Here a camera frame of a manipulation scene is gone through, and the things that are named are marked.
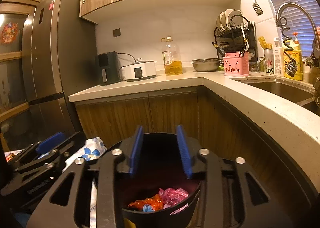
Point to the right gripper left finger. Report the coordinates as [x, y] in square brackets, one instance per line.
[67, 202]

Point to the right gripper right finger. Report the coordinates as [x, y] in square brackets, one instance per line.
[230, 195]

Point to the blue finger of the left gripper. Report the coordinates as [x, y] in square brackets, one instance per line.
[50, 143]

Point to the pink plastic bag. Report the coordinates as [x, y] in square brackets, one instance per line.
[171, 197]

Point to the blue rubber glove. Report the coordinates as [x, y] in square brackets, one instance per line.
[148, 208]

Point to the orange red plastic bag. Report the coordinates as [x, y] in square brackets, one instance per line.
[155, 201]

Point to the black round trash bin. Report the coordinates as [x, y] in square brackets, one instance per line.
[159, 165]

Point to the steel kitchen sink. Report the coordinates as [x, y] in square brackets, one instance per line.
[298, 93]

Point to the chrome kitchen faucet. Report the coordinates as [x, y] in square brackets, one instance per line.
[307, 36]

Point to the floral blue white tablecloth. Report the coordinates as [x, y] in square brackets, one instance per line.
[93, 149]

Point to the wooden lower cabinets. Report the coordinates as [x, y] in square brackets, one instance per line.
[218, 126]

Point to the dark grey refrigerator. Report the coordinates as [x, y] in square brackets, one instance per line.
[58, 60]

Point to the black air fryer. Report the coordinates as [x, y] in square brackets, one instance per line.
[107, 65]

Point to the white electric cooker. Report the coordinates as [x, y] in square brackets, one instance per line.
[140, 70]

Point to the pink utensil basket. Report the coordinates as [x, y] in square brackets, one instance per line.
[235, 65]

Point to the stainless steel bowl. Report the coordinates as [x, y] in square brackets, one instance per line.
[206, 64]

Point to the wooden glass door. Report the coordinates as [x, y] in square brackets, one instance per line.
[16, 128]

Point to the white soap bottle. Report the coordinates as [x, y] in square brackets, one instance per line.
[278, 58]

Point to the cooking oil bottle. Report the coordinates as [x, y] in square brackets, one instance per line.
[171, 57]

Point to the yellow detergent bottle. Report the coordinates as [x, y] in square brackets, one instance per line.
[295, 54]

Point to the black dish rack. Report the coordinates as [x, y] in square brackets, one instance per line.
[231, 28]

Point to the hanging metal spatula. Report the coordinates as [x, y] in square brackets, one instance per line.
[257, 8]

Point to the pink dish cloth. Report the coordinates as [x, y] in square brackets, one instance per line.
[318, 31]

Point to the brown wall socket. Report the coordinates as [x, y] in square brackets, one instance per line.
[117, 32]

